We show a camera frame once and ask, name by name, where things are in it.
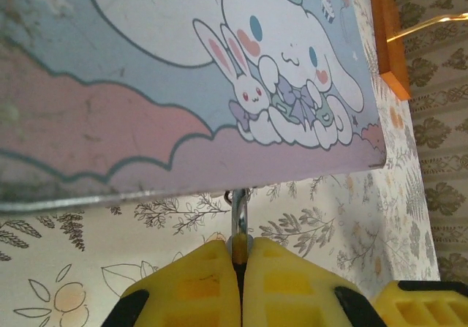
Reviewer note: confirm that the silver padlock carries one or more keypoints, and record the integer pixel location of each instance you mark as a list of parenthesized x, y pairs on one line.
[(240, 217)]

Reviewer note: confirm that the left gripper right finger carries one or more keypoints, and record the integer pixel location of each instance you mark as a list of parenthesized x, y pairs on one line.
[(292, 290)]

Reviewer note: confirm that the pastel cartoon tin box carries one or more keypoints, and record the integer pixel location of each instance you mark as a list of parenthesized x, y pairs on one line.
[(146, 85)]

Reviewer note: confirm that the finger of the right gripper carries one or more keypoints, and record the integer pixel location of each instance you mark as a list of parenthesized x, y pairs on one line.
[(420, 308)]

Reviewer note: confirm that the floral tablecloth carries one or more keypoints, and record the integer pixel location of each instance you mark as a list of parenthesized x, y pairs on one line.
[(329, 232)]

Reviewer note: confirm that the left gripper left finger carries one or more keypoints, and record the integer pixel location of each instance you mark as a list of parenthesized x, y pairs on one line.
[(190, 290)]

